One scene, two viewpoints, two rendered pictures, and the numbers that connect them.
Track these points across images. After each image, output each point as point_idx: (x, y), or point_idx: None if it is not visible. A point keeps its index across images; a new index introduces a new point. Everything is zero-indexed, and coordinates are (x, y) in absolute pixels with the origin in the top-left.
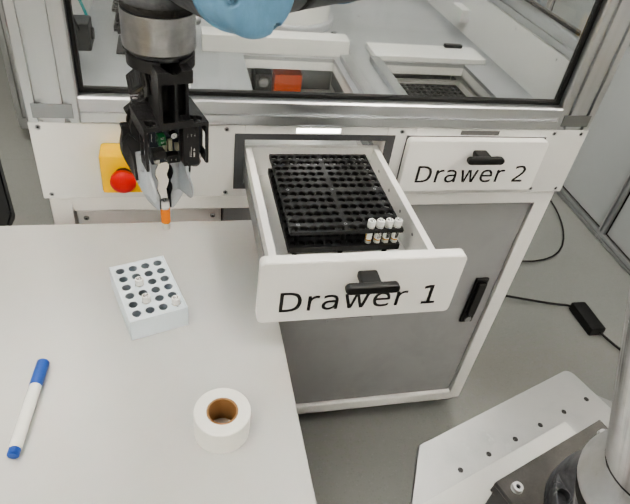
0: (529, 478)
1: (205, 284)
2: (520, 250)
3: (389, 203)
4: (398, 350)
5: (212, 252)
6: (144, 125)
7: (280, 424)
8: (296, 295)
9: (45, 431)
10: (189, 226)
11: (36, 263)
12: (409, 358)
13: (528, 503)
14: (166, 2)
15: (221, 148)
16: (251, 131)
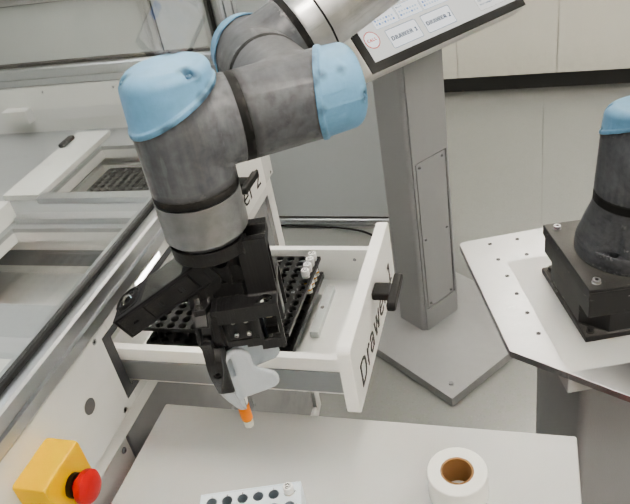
0: (588, 273)
1: (249, 473)
2: (281, 241)
3: (277, 256)
4: (279, 412)
5: (198, 457)
6: (267, 302)
7: (464, 442)
8: (364, 357)
9: None
10: (138, 474)
11: None
12: (287, 411)
13: (608, 280)
14: (235, 168)
15: (100, 367)
16: (110, 322)
